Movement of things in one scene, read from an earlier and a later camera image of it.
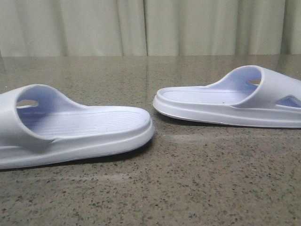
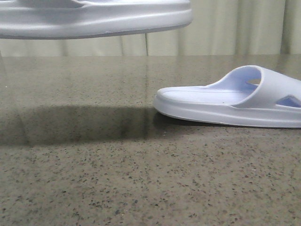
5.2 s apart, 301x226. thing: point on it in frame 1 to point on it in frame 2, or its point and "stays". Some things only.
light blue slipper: [38, 125] to [52, 19]
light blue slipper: [250, 95] stays
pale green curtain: [40, 28] stays
